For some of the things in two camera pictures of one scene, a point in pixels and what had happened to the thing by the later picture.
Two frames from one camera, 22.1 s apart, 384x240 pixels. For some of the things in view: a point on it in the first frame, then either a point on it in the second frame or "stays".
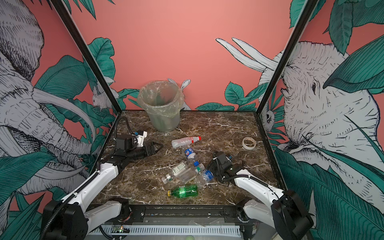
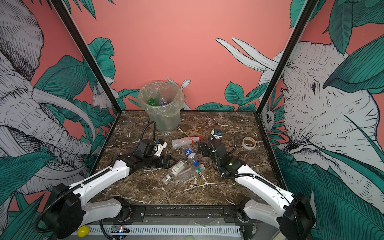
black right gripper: x=212 y=165 to x=208 y=148
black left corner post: x=88 y=55 stays
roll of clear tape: x=247 y=147 stays
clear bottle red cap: x=183 y=141 stays
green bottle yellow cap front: x=186 y=191 to x=152 y=102
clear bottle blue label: x=207 y=176 to x=163 y=101
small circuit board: x=119 y=229 stays
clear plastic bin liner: x=161 y=98 stays
